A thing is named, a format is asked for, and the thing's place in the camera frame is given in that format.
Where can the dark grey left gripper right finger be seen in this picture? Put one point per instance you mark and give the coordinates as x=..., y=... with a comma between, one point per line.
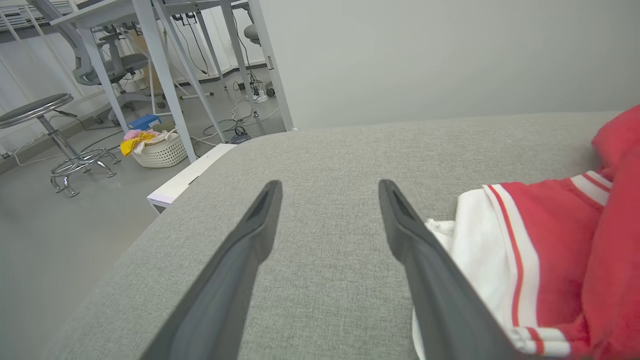
x=445, y=310

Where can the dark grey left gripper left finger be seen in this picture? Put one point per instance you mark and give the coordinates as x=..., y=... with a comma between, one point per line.
x=215, y=305

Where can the red white sports jersey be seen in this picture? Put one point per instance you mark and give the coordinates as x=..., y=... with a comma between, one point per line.
x=560, y=240

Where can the white low table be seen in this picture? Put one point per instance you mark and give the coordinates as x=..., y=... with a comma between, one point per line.
x=180, y=185

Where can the white woven laundry basket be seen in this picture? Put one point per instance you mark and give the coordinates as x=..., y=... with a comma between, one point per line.
x=162, y=152

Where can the yellow cloth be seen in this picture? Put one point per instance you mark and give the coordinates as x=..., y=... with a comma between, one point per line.
x=132, y=142

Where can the pink cloth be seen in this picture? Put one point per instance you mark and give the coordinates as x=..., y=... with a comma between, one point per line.
x=134, y=133

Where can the blue box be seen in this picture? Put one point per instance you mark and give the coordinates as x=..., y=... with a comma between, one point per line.
x=145, y=122

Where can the white thin floor stand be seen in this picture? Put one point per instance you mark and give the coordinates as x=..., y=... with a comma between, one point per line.
x=196, y=94

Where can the white power strip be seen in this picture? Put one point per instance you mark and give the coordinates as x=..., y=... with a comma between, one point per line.
x=260, y=97

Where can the grey mesh office chair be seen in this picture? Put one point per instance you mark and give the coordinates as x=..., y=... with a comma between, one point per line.
x=125, y=64

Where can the round grey chrome stool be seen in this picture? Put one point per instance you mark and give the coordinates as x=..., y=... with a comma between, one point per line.
x=32, y=106

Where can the white desk frame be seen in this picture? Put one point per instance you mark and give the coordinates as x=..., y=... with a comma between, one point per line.
x=160, y=65

